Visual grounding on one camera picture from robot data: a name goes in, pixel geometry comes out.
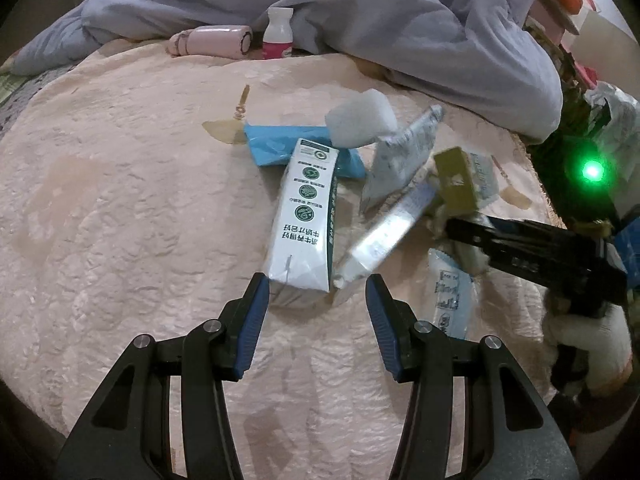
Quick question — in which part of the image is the white plastic bag pile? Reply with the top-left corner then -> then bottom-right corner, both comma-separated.
585,81 -> 639,217

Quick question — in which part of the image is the white green medicine box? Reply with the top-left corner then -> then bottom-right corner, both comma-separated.
434,146 -> 499,216

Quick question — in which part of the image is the pink rolled case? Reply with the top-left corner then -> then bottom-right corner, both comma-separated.
166,25 -> 253,60

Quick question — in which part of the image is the silver orange snack packet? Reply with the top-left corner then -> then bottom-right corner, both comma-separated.
360,105 -> 444,214

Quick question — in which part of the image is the grey-blue duvet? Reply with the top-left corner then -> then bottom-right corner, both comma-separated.
8,0 -> 563,141

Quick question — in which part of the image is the silver medicine box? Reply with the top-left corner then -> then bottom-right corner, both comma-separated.
333,181 -> 438,289

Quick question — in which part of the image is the clear blue-print plastic wrapper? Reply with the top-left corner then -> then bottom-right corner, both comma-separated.
426,248 -> 475,339

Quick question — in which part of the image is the right hand white glove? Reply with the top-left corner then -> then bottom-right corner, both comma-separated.
542,304 -> 632,396

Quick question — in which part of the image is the blue plastic wrapper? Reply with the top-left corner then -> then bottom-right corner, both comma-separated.
244,124 -> 367,179

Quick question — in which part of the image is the white foam block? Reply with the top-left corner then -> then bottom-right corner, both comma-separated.
324,89 -> 398,148

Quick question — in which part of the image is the small white pink bottle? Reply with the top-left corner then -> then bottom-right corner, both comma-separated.
262,6 -> 294,60

